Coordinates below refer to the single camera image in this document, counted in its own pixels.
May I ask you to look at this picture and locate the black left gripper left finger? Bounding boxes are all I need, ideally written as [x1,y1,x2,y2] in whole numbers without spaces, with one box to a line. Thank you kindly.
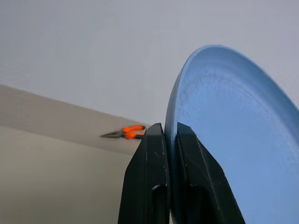
[117,122,171,224]

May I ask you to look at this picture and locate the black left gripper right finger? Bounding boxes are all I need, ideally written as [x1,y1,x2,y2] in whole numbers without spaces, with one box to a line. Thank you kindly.
[171,121,246,224]

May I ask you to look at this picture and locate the blue plate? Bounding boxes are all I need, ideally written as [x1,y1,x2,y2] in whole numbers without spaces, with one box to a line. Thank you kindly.
[164,44,299,224]

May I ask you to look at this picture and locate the orange-handled needle-nose pliers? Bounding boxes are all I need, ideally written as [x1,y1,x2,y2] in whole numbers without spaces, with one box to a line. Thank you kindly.
[100,125,147,140]

